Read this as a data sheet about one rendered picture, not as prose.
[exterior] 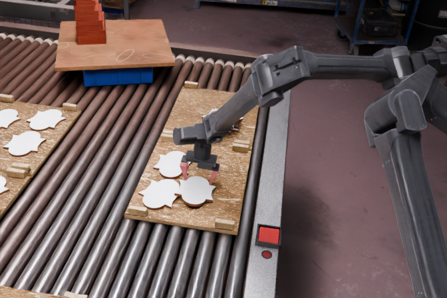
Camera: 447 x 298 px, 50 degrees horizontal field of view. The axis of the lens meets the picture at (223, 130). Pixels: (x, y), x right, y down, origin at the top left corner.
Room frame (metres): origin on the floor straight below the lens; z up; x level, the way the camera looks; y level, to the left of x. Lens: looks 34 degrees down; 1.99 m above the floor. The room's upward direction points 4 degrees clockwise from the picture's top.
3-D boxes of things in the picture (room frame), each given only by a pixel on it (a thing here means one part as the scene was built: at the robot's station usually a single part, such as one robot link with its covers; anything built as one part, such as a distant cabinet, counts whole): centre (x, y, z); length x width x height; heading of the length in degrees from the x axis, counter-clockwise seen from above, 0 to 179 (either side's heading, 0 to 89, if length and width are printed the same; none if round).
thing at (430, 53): (1.17, -0.54, 1.45); 0.09 x 0.08 x 0.12; 21
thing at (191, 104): (1.64, 0.04, 0.93); 0.41 x 0.35 x 0.02; 174
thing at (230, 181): (1.23, 0.09, 0.93); 0.41 x 0.35 x 0.02; 174
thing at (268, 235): (1.01, -0.16, 0.92); 0.06 x 0.06 x 0.01; 84
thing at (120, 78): (1.99, 0.52, 0.97); 0.31 x 0.31 x 0.10; 15
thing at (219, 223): (1.02, -0.02, 0.95); 0.06 x 0.02 x 0.03; 84
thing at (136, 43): (2.05, 0.54, 1.03); 0.50 x 0.50 x 0.02; 15
